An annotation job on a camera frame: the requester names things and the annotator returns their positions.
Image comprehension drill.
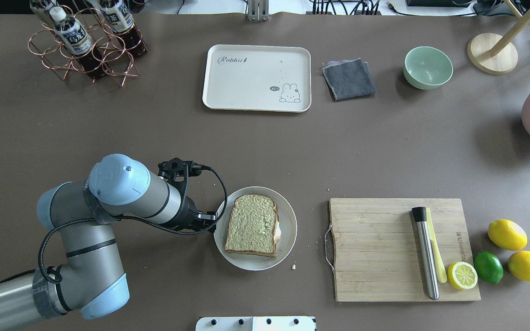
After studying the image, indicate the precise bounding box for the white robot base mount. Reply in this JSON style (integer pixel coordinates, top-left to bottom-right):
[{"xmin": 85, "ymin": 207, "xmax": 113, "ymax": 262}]
[{"xmin": 195, "ymin": 315, "xmax": 317, "ymax": 331}]

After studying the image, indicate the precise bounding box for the copper wire bottle rack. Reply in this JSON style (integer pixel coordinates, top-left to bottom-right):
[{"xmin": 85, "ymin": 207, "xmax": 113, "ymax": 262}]
[{"xmin": 28, "ymin": 0, "xmax": 139, "ymax": 86}]

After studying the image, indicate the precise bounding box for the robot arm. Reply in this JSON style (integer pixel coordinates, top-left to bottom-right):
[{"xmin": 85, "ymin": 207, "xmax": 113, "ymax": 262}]
[{"xmin": 0, "ymin": 154, "xmax": 219, "ymax": 331}]

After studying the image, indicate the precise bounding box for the upper whole lemon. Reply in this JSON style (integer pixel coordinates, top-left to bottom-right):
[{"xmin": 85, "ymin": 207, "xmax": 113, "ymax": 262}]
[{"xmin": 488, "ymin": 219, "xmax": 528, "ymax": 251}]

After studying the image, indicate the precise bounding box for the white round plate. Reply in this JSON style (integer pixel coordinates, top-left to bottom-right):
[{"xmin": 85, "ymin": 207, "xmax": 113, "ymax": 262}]
[{"xmin": 213, "ymin": 186, "xmax": 297, "ymax": 271}]

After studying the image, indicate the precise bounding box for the whole lemon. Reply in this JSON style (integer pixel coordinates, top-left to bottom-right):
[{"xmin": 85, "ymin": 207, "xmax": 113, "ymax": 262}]
[
  {"xmin": 507, "ymin": 251, "xmax": 530, "ymax": 281},
  {"xmin": 488, "ymin": 219, "xmax": 528, "ymax": 251}
]

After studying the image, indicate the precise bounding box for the cream rabbit tray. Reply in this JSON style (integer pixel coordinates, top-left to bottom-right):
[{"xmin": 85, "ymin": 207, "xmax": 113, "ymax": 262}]
[{"xmin": 202, "ymin": 44, "xmax": 311, "ymax": 113}]

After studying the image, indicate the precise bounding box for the grey folded cloth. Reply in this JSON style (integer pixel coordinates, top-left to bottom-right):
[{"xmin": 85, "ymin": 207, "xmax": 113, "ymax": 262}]
[{"xmin": 322, "ymin": 58, "xmax": 377, "ymax": 101}]

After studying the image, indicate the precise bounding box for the green ceramic bowl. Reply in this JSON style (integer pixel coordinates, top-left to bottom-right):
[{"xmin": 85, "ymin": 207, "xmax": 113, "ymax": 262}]
[{"xmin": 403, "ymin": 46, "xmax": 454, "ymax": 90}]

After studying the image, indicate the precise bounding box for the half lemon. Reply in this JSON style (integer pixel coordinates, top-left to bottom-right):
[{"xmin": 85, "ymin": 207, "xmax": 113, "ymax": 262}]
[{"xmin": 447, "ymin": 261, "xmax": 478, "ymax": 290}]

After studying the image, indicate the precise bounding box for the tea bottle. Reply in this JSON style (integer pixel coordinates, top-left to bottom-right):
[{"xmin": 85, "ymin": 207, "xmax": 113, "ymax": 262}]
[
  {"xmin": 29, "ymin": 0, "xmax": 58, "ymax": 28},
  {"xmin": 49, "ymin": 6, "xmax": 106, "ymax": 79},
  {"xmin": 99, "ymin": 0, "xmax": 147, "ymax": 58}
]

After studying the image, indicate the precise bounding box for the green lime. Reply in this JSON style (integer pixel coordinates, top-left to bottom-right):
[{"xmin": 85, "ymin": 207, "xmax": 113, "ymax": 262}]
[{"xmin": 474, "ymin": 250, "xmax": 503, "ymax": 284}]

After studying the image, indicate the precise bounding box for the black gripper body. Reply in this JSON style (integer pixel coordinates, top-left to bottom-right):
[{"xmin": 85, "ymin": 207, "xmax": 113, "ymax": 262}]
[{"xmin": 157, "ymin": 158, "xmax": 210, "ymax": 231}]

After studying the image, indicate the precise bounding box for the right tea bottle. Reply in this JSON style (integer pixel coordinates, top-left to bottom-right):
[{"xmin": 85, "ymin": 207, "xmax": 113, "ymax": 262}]
[{"xmin": 99, "ymin": 0, "xmax": 147, "ymax": 58}]

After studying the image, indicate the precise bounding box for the bread slice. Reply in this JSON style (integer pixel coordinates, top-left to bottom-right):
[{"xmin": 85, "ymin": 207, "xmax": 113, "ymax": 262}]
[{"xmin": 225, "ymin": 194, "xmax": 278, "ymax": 257}]

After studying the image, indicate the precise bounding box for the wooden cup stand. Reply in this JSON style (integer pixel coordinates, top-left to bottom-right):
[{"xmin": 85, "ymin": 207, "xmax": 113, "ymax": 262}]
[{"xmin": 467, "ymin": 0, "xmax": 530, "ymax": 75}]

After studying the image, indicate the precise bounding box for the bamboo cutting board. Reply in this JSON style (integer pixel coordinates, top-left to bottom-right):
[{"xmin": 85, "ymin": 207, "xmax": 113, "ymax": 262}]
[{"xmin": 329, "ymin": 198, "xmax": 473, "ymax": 302}]

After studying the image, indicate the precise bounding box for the front tea bottle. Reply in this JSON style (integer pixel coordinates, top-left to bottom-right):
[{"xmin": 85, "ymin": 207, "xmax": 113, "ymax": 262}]
[{"xmin": 49, "ymin": 6, "xmax": 106, "ymax": 79}]

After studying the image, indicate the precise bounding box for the left tea bottle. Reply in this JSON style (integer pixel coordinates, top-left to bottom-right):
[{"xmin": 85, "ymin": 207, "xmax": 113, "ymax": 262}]
[{"xmin": 29, "ymin": 0, "xmax": 58, "ymax": 28}]

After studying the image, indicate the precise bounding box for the fried egg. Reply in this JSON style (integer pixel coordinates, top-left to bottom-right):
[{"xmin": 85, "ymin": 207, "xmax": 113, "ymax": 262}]
[{"xmin": 273, "ymin": 221, "xmax": 282, "ymax": 245}]

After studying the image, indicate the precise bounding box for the yellow plastic knife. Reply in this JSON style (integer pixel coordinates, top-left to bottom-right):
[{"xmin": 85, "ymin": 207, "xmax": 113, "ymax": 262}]
[{"xmin": 426, "ymin": 207, "xmax": 448, "ymax": 283}]

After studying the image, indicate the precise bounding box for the lower whole lemon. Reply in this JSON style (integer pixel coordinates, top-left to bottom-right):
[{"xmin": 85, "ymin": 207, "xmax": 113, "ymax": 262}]
[{"xmin": 507, "ymin": 251, "xmax": 530, "ymax": 281}]

